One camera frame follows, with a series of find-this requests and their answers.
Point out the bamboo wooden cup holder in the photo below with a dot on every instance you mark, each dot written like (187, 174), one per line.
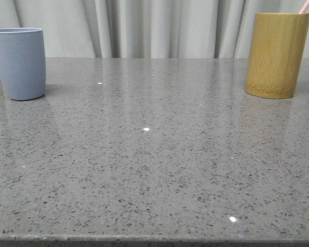
(276, 51)

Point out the blue plastic cup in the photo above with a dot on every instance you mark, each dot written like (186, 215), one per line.
(22, 63)

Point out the pink chopstick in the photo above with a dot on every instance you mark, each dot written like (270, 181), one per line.
(304, 7)

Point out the grey curtain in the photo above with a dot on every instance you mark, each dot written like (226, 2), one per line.
(142, 29)

